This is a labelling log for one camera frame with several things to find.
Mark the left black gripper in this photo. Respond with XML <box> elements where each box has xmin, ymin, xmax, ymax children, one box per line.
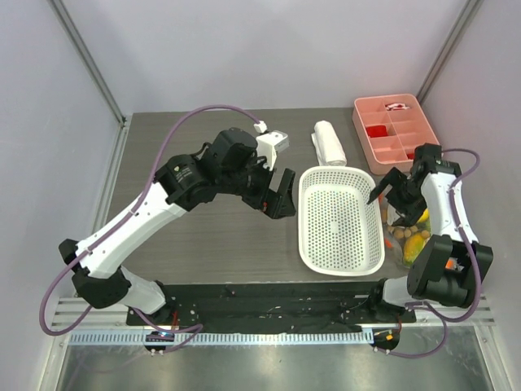
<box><xmin>218</xmin><ymin>152</ymin><xmax>296</xmax><ymax>218</ymax></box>

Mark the yellow fake fruit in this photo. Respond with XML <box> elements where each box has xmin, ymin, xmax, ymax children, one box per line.
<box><xmin>417</xmin><ymin>209</ymin><xmax>429</xmax><ymax>223</ymax></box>

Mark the clear zip top bag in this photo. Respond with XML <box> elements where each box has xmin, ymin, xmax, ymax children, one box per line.
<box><xmin>378</xmin><ymin>195</ymin><xmax>431</xmax><ymax>268</ymax></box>

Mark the yellow green fake mango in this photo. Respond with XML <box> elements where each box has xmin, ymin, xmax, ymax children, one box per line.
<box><xmin>402</xmin><ymin>233</ymin><xmax>425</xmax><ymax>267</ymax></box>

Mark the brown fake grape bunch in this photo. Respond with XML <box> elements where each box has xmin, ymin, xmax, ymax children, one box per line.
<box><xmin>380</xmin><ymin>206</ymin><xmax>431</xmax><ymax>244</ymax></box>

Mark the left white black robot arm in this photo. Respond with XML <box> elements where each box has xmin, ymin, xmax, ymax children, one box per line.
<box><xmin>59</xmin><ymin>128</ymin><xmax>296</xmax><ymax>325</ymax></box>

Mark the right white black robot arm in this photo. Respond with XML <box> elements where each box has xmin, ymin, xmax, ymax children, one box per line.
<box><xmin>367</xmin><ymin>143</ymin><xmax>493</xmax><ymax>323</ymax></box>

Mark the rolled white towel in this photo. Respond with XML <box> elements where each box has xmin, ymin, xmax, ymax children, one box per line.
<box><xmin>311</xmin><ymin>121</ymin><xmax>347</xmax><ymax>166</ymax></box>

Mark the white perforated plastic basket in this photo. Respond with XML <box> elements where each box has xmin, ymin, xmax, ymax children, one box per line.
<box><xmin>297</xmin><ymin>166</ymin><xmax>385</xmax><ymax>278</ymax></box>

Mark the pink divided organizer tray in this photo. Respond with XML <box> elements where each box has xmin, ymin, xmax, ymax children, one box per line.
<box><xmin>352</xmin><ymin>94</ymin><xmax>439</xmax><ymax>175</ymax></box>

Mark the red white item in tray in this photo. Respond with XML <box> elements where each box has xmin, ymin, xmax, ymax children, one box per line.
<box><xmin>384</xmin><ymin>102</ymin><xmax>411</xmax><ymax>112</ymax></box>

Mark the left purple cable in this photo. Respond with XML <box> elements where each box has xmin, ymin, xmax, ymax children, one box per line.
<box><xmin>39</xmin><ymin>104</ymin><xmax>265</xmax><ymax>337</ymax></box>

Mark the purple cable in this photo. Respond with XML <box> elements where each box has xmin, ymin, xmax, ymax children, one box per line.
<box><xmin>382</xmin><ymin>148</ymin><xmax>481</xmax><ymax>359</ymax></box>
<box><xmin>39</xmin><ymin>104</ymin><xmax>265</xmax><ymax>337</ymax></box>

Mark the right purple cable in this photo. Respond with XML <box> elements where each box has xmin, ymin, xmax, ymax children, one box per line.
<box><xmin>382</xmin><ymin>148</ymin><xmax>481</xmax><ymax>359</ymax></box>

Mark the white slotted cable duct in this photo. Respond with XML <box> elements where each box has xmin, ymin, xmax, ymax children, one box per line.
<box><xmin>68</xmin><ymin>328</ymin><xmax>374</xmax><ymax>346</ymax></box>

